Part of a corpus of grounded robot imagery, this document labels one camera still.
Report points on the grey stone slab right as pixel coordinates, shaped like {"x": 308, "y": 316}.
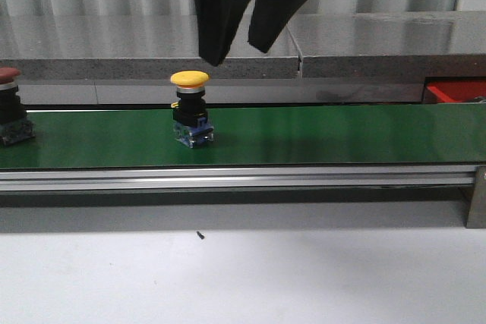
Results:
{"x": 423, "y": 44}

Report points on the grey stone slab left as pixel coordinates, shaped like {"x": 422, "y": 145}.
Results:
{"x": 130, "y": 48}

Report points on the steel conveyor support bracket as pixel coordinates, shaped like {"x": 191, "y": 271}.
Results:
{"x": 477, "y": 210}

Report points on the green conveyor belt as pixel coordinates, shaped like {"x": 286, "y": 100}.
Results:
{"x": 347, "y": 134}

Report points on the aluminium conveyor frame rail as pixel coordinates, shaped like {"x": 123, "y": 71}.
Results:
{"x": 189, "y": 178}

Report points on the grey stone slab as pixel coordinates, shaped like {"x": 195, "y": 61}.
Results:
{"x": 423, "y": 44}
{"x": 130, "y": 48}

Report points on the red plastic tray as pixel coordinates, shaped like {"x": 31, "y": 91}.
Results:
{"x": 456, "y": 91}

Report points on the red mushroom button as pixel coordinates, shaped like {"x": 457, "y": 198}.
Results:
{"x": 15, "y": 125}

